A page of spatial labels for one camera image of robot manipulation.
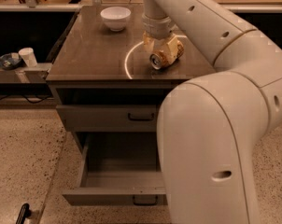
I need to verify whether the white ceramic bowl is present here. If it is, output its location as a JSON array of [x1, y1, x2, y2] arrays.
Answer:
[[100, 7, 131, 32]]

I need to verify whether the black cable on floor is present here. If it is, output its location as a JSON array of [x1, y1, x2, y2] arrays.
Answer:
[[0, 93, 53, 105]]

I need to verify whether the grey drawer cabinet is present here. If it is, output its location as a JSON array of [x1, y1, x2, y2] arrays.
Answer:
[[47, 5, 214, 148]]

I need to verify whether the crushed orange soda can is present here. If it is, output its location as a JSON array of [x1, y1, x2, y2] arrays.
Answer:
[[149, 41, 184, 70]]

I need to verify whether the dark blue bowl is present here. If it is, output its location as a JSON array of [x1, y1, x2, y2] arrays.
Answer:
[[0, 52, 21, 70]]

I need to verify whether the grey top drawer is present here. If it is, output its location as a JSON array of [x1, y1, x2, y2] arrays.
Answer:
[[57, 105, 157, 132]]

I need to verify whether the black handle on floor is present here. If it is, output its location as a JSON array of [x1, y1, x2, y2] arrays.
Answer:
[[16, 203, 32, 224]]

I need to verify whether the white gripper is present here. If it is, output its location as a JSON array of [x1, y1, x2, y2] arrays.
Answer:
[[142, 14, 178, 67]]

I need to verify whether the white paper cup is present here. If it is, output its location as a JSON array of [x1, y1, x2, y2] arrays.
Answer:
[[19, 48, 37, 67]]

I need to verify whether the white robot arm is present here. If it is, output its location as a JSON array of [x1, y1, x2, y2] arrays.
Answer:
[[144, 0, 282, 224]]

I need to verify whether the open grey middle drawer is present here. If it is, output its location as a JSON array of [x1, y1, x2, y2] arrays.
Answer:
[[63, 133, 167, 206]]

